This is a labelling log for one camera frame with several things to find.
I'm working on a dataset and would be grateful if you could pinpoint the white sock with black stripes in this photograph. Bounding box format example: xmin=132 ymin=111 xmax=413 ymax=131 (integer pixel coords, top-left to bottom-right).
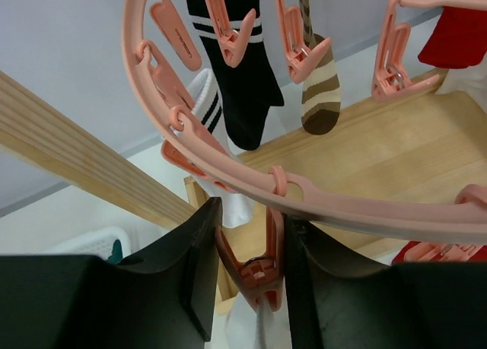
xmin=161 ymin=68 xmax=254 ymax=228

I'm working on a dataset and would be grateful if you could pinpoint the dark green sock upper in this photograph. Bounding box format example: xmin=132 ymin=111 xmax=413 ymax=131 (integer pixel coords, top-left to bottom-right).
xmin=106 ymin=240 xmax=123 ymax=265

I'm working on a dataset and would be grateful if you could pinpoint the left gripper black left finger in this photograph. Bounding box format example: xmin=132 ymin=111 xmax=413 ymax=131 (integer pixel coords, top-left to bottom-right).
xmin=1 ymin=198 xmax=222 ymax=348

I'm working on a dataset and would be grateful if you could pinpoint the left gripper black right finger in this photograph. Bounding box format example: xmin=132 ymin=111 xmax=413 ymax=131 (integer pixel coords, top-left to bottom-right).
xmin=284 ymin=216 xmax=486 ymax=348

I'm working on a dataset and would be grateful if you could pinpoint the red sock rear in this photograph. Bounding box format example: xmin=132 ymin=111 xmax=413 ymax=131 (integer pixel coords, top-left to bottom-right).
xmin=418 ymin=7 xmax=486 ymax=69

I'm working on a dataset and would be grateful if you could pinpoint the red Christmas sock front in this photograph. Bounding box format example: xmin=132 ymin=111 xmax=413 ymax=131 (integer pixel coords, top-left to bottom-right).
xmin=392 ymin=241 xmax=486 ymax=264

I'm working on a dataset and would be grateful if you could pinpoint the plain white sock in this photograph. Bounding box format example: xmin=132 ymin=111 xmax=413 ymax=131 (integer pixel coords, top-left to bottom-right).
xmin=225 ymin=293 xmax=292 ymax=349

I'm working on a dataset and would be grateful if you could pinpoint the white tank top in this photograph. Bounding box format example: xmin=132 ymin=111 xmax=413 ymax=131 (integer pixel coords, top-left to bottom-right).
xmin=436 ymin=59 xmax=487 ymax=112

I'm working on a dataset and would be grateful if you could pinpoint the white plastic mesh basket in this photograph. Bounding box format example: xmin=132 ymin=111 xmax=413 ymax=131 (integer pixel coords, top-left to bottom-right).
xmin=43 ymin=226 xmax=132 ymax=259

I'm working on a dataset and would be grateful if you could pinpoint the brown beige striped sock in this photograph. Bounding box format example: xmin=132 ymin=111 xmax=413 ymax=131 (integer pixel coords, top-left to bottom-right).
xmin=299 ymin=0 xmax=342 ymax=135

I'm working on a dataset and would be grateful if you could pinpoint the hanging black striped sock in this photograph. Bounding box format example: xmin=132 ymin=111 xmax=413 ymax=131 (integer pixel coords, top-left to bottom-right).
xmin=186 ymin=0 xmax=284 ymax=151

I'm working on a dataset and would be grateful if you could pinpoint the wooden clothes rack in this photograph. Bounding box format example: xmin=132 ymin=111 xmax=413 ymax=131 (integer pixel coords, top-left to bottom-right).
xmin=1 ymin=75 xmax=486 ymax=245

